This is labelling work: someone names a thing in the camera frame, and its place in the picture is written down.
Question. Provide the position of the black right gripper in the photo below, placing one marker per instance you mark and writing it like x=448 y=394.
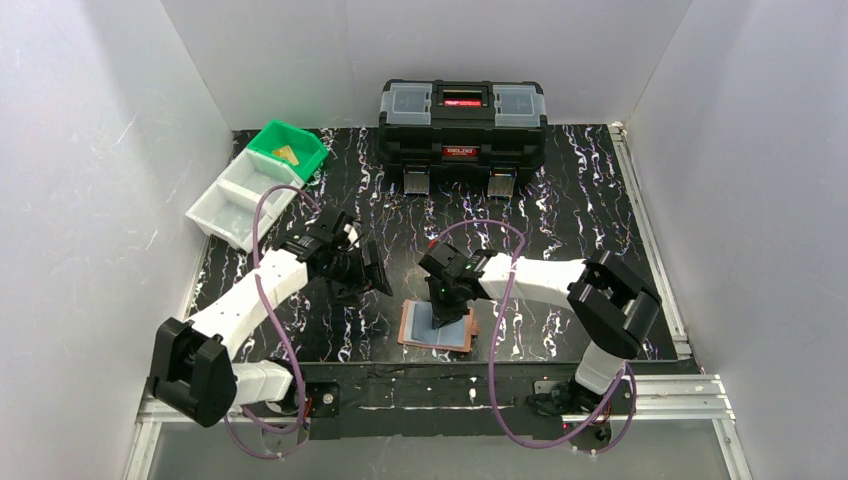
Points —
x=443 y=302

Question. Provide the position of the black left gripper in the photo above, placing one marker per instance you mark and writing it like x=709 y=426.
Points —
x=370 y=270

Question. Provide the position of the pink leather card holder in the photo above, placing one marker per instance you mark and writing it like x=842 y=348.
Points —
x=417 y=329

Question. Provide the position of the orange credit card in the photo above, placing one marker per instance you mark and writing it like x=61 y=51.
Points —
x=286 y=153

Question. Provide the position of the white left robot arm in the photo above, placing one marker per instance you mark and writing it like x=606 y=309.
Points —
x=193 y=368

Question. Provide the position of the green plastic bin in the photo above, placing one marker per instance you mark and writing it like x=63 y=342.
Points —
x=300 y=150

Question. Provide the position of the white bin front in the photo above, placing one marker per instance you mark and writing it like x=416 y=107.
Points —
x=222 y=214

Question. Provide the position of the white bin near green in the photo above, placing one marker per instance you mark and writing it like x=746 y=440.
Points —
x=252 y=174

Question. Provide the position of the black toolbox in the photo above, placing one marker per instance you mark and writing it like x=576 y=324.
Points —
x=492 y=134

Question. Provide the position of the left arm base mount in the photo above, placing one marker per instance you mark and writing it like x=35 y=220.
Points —
x=311 y=401

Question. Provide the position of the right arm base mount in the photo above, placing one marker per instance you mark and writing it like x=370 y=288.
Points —
x=569 y=398

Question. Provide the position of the aluminium frame rail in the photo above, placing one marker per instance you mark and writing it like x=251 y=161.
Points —
x=670 y=427

